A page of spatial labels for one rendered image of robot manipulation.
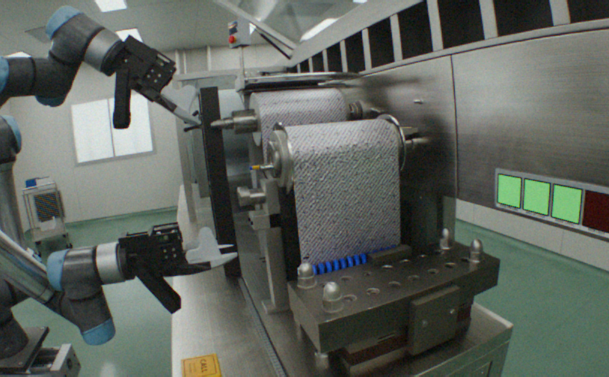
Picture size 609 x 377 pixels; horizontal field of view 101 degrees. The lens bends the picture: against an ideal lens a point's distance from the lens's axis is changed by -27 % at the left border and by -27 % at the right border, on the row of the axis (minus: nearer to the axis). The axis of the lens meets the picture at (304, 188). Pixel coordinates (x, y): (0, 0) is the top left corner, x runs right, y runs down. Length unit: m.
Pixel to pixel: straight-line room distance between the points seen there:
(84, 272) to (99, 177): 5.80
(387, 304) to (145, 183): 5.89
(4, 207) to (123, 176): 5.34
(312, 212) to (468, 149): 0.33
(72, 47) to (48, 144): 6.05
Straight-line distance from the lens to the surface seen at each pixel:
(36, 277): 0.76
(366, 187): 0.71
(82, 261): 0.66
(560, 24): 0.59
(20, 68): 0.68
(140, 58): 0.66
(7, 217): 1.08
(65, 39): 0.69
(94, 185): 6.48
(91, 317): 0.70
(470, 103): 0.69
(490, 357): 0.77
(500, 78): 0.64
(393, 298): 0.58
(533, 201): 0.61
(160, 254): 0.62
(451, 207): 1.06
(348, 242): 0.72
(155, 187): 6.28
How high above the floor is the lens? 1.33
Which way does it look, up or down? 11 degrees down
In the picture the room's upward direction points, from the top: 5 degrees counter-clockwise
